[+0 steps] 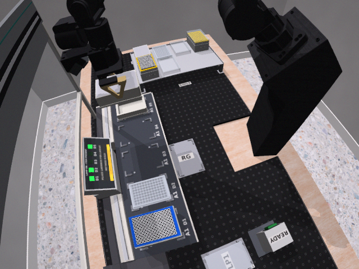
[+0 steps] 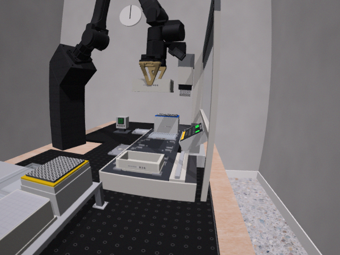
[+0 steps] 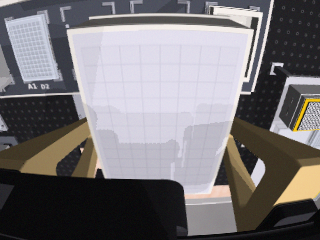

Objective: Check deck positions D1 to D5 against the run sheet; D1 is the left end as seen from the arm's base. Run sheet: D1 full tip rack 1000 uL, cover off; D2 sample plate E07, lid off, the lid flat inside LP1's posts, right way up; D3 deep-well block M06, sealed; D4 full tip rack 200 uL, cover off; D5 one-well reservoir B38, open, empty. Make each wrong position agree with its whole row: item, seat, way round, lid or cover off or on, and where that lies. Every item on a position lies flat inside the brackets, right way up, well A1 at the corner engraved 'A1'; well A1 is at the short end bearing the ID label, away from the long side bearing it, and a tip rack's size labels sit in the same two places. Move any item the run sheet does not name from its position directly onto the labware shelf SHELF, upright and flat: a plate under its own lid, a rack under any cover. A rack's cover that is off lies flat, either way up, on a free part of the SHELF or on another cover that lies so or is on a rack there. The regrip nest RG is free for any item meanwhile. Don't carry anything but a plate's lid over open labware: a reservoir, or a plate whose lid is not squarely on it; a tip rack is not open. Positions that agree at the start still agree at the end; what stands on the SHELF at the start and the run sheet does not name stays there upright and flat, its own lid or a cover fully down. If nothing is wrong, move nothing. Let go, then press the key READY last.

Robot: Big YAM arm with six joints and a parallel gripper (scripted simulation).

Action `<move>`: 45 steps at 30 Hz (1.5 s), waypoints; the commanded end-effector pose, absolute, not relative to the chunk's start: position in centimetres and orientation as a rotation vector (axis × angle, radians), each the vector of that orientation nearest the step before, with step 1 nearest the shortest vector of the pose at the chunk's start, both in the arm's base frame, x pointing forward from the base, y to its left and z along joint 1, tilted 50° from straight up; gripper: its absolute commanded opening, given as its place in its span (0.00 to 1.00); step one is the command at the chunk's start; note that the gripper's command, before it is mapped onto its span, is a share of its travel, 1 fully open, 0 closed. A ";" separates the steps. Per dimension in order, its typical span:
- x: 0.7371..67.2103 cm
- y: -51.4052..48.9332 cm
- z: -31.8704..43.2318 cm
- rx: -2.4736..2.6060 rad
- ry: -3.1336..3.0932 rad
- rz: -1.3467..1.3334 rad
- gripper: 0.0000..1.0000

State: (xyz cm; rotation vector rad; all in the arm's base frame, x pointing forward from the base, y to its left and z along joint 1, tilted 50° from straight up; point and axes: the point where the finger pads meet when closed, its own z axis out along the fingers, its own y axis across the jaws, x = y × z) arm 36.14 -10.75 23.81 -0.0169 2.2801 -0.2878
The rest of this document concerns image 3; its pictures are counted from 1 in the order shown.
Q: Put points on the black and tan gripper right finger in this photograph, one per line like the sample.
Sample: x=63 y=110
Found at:
x=292 y=173

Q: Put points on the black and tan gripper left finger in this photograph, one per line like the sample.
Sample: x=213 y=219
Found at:
x=40 y=155

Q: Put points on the grey flat plate with label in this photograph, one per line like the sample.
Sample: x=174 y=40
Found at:
x=79 y=106

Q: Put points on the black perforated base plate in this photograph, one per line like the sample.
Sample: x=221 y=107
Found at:
x=293 y=39

